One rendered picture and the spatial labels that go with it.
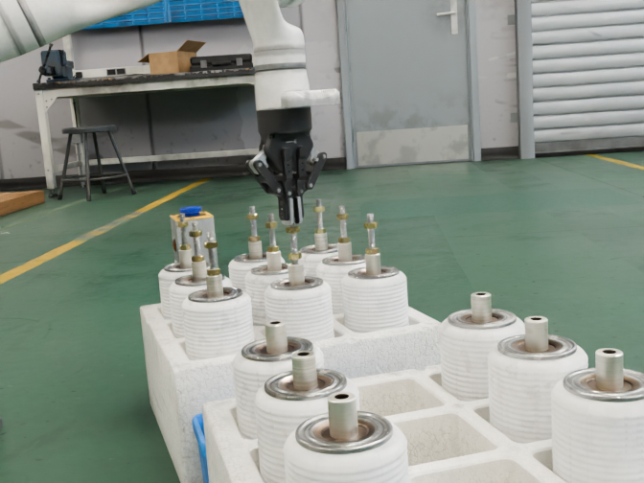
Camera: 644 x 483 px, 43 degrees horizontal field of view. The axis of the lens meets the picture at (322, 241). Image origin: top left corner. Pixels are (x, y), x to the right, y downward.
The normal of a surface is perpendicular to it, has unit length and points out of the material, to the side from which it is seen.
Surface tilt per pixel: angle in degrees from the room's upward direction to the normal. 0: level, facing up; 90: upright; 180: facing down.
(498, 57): 90
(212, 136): 90
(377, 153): 90
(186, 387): 90
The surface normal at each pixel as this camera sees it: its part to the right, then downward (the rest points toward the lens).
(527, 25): -0.06, 0.17
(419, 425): 0.27, 0.14
